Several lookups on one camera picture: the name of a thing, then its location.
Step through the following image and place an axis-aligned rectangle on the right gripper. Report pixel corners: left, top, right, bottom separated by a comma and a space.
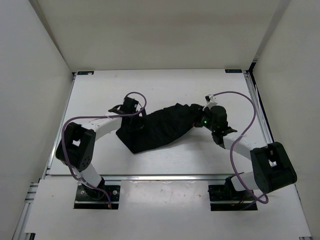
186, 106, 217, 132

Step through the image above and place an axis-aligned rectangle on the black pleated skirt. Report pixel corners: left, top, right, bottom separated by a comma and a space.
116, 103, 203, 154

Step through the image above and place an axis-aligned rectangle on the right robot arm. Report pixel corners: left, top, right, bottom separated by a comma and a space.
195, 105, 298, 200

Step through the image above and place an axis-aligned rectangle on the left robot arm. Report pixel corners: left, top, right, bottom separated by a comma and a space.
55, 95, 147, 201

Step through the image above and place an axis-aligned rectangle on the right blue corner label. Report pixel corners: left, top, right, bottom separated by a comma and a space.
225, 69, 243, 74

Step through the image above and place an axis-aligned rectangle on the blue corner label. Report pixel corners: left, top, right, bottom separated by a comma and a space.
77, 71, 94, 76
225, 69, 243, 74

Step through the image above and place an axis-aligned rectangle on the left blue corner label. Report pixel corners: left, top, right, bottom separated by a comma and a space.
77, 71, 94, 76

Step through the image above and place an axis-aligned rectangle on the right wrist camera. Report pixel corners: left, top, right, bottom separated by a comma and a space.
202, 94, 218, 111

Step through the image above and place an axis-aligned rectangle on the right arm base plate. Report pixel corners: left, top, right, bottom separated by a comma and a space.
208, 184, 258, 212

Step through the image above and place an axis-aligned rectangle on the front aluminium rail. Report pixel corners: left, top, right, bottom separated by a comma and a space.
42, 174, 237, 181

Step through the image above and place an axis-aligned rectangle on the left aluminium rail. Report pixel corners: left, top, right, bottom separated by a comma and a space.
12, 74, 76, 240

